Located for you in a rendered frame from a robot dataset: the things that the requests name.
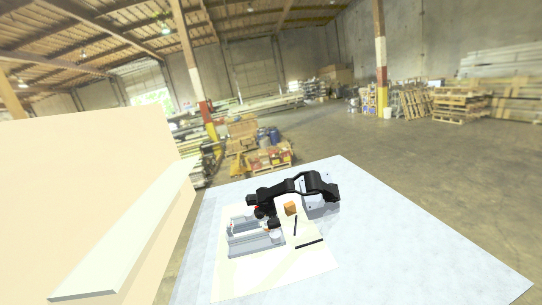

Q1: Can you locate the orange-brown wooden block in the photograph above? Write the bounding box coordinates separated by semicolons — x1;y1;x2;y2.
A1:
283;201;297;216

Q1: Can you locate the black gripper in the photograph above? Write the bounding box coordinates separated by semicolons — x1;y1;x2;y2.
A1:
263;203;281;229

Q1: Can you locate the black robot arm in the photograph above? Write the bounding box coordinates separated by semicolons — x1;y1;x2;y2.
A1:
245;170;341;219

